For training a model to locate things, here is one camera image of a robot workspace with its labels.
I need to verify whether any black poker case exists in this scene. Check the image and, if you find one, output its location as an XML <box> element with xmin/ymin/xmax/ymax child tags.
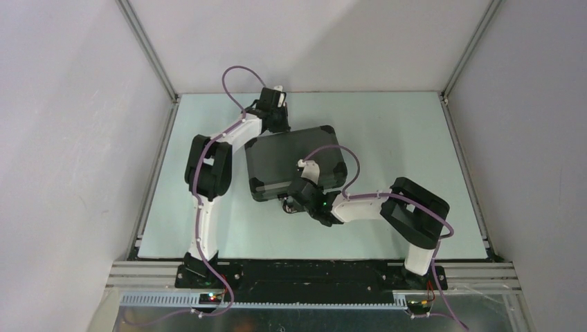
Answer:
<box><xmin>244</xmin><ymin>125</ymin><xmax>348</xmax><ymax>202</ymax></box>

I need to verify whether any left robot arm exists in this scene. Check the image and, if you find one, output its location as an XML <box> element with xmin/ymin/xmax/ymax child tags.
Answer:
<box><xmin>183</xmin><ymin>86</ymin><xmax>290</xmax><ymax>288</ymax></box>

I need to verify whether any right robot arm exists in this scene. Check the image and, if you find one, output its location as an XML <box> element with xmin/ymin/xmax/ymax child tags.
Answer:
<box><xmin>287</xmin><ymin>177</ymin><xmax>454</xmax><ymax>289</ymax></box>

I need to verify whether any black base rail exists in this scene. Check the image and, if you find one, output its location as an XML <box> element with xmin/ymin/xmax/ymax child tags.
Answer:
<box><xmin>174</xmin><ymin>257</ymin><xmax>448</xmax><ymax>305</ymax></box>

